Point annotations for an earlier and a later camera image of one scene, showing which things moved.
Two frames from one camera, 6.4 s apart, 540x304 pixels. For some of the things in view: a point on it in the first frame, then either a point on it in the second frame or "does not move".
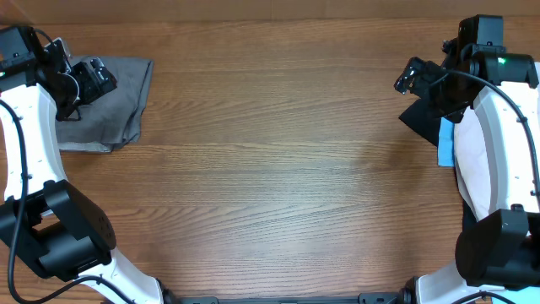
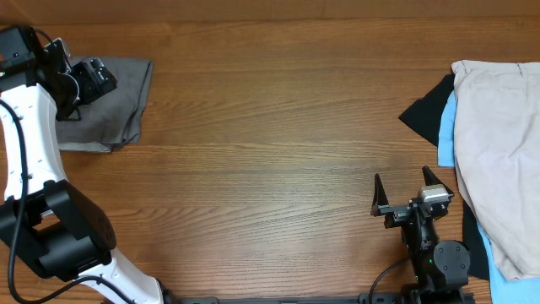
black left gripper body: [81, 88] does not move
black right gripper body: [445, 96] -> [396, 213]
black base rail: [364, 298] does not move
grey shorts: [112, 119] does not move
